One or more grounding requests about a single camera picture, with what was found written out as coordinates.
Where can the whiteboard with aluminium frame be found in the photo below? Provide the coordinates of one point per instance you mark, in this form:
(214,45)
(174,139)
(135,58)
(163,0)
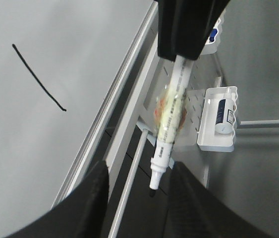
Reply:
(58,59)

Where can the white metal stand frame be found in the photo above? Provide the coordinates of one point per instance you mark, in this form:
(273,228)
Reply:
(251,64)

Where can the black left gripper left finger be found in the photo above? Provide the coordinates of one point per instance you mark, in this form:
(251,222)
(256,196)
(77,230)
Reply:
(80,215)

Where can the white accessory tray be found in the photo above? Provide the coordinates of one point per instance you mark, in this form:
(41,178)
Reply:
(208,138)

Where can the white whiteboard marker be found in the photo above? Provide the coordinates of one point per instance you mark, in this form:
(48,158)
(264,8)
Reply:
(160,161)

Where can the black marker stroke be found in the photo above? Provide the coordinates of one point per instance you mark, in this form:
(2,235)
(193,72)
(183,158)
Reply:
(37,79)

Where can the blue whiteboard eraser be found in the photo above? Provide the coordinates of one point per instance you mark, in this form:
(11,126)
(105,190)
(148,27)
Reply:
(213,34)

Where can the blue white spray bottle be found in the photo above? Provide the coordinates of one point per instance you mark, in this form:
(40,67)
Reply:
(225,114)

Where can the white horizontal stand rod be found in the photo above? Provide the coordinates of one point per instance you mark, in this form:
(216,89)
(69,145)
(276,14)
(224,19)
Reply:
(128,185)

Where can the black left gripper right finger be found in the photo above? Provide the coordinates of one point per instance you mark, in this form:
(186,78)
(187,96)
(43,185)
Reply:
(196,213)

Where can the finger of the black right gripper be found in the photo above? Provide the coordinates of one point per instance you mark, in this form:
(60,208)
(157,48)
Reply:
(185,25)

